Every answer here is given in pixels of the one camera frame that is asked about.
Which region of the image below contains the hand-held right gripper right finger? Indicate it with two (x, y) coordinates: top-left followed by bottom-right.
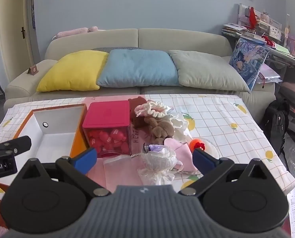
(178, 149), (269, 196)

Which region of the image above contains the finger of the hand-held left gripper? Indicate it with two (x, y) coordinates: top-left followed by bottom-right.
(0, 136), (32, 157)

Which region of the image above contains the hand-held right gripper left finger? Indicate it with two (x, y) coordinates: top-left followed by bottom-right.
(21, 147), (112, 196)

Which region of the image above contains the orange crochet fruit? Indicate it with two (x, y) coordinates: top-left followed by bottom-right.
(189, 139), (207, 153)

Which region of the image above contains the orange box with white inside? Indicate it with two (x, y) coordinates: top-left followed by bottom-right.
(0, 103), (98, 191)

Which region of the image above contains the brown plush toy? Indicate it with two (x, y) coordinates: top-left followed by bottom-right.
(144, 116), (175, 144)

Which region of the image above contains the pink and white crochet piece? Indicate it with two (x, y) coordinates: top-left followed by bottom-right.
(134, 100), (173, 119)

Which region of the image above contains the white crochet disc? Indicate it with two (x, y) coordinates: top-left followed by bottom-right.
(199, 137), (220, 158)

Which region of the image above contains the pink cloth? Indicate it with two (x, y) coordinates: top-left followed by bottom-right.
(163, 138), (200, 174)

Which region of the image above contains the sheer white organza bag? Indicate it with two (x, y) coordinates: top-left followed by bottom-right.
(103, 155), (148, 191)

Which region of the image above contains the checked lemon print tablecloth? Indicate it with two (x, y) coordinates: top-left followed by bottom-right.
(0, 94), (293, 204)

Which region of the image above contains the white cloth flower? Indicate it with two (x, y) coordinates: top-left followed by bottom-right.
(168, 113), (194, 143)

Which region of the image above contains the clear box with pink lid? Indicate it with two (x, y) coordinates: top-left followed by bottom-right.
(82, 100), (133, 158)

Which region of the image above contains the dark red plush toy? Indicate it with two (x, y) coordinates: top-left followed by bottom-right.
(128, 96), (148, 129)

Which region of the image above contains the black backpack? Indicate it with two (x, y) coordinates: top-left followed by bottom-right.
(261, 99), (290, 156)

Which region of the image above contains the yellow pillow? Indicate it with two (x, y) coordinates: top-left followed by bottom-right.
(36, 50), (109, 93)

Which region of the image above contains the grey-green pillow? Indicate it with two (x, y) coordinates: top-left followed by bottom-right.
(168, 50), (250, 93)

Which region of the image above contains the cream door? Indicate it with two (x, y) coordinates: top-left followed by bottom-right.
(0, 0), (35, 85)

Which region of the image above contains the blue printed pillow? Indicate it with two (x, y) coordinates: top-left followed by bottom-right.
(229, 38), (270, 92)

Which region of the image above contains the striped grey cushion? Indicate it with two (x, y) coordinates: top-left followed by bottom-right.
(90, 45), (139, 54)

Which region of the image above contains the pink desk chair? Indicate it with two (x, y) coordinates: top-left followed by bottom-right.
(279, 81), (295, 149)

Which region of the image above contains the long pink plush toy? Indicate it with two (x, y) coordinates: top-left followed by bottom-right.
(57, 25), (99, 39)

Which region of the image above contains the beige sofa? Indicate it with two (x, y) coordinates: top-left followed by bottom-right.
(4, 28), (277, 114)

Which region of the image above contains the cluttered white desk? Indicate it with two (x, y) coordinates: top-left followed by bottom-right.
(261, 41), (295, 80)

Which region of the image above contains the stack of books and papers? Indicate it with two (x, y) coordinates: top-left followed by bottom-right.
(222, 23), (249, 38)

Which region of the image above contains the pink bag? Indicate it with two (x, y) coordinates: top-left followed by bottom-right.
(286, 36), (295, 55)

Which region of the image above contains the white desk shelf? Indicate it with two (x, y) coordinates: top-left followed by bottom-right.
(237, 4), (287, 42)

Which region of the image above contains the red hanging ornament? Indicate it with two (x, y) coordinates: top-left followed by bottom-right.
(248, 7), (257, 28)

